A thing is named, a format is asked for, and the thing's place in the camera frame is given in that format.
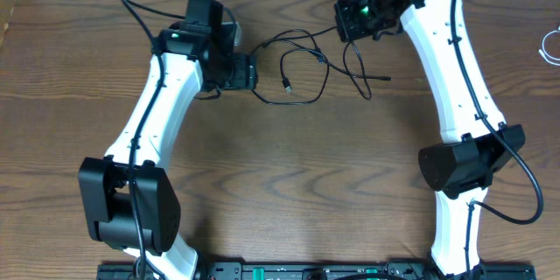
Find white cable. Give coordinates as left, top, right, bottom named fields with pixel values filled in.
left=537, top=25, right=560, bottom=67

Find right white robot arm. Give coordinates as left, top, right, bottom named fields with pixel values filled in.
left=334, top=0, right=525, bottom=277

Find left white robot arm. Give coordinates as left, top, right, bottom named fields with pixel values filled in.
left=78, top=0, right=257, bottom=279

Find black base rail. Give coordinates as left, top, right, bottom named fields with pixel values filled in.
left=95, top=260, right=537, bottom=280

